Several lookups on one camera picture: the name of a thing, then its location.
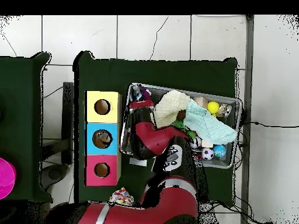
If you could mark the crushed bottle with blue label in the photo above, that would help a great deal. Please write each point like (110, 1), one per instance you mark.
(137, 93)

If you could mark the colourful packet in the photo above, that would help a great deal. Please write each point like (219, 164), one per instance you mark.
(121, 197)

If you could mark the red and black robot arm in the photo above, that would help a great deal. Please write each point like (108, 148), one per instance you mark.
(158, 137)

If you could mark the wooden box with three holes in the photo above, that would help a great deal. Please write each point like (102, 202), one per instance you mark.
(112, 116)

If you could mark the cream white cloth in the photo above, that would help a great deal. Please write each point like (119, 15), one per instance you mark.
(169, 105)

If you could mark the dark green tablecloth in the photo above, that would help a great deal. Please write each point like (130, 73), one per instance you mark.
(151, 72)
(21, 105)

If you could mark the yellow ball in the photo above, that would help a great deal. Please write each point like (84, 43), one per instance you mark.
(213, 107)

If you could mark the mint green cloth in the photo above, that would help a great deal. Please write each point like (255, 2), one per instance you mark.
(210, 128)

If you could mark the black upright panel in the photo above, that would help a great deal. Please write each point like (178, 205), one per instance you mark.
(67, 116)

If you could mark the black and white football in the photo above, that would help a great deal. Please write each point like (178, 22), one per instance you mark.
(207, 154)

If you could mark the blue globe ball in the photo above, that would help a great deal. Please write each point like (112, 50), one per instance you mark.
(219, 151)

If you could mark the grey metal bar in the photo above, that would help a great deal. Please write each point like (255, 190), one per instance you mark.
(247, 70)

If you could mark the magenta plastic bowl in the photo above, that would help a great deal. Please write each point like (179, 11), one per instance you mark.
(5, 177)

